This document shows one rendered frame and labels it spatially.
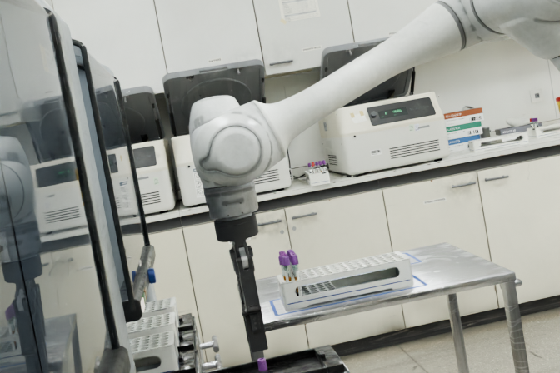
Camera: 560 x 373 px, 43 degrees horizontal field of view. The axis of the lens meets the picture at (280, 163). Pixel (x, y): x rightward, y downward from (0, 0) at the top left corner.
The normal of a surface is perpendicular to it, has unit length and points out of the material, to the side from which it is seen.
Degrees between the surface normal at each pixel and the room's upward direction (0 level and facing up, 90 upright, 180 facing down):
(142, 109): 149
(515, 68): 90
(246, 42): 90
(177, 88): 142
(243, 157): 92
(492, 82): 90
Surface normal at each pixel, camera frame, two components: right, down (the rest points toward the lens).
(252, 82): 0.23, 0.80
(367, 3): 0.14, 0.03
